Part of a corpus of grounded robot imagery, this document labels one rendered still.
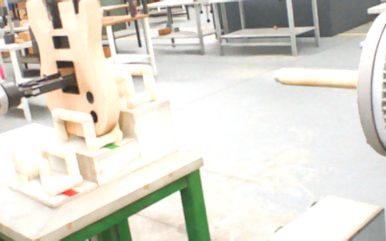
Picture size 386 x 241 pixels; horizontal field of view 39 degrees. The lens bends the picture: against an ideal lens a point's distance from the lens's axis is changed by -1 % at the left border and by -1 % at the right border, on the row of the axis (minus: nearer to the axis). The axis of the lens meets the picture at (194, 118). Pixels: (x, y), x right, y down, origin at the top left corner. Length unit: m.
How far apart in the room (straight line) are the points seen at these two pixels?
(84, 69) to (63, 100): 0.19
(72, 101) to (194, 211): 0.49
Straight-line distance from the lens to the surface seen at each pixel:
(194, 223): 1.69
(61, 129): 1.71
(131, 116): 1.60
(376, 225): 0.81
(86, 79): 1.54
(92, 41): 1.50
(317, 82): 1.03
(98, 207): 1.43
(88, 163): 1.56
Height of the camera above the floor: 1.49
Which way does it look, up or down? 16 degrees down
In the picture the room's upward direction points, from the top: 9 degrees counter-clockwise
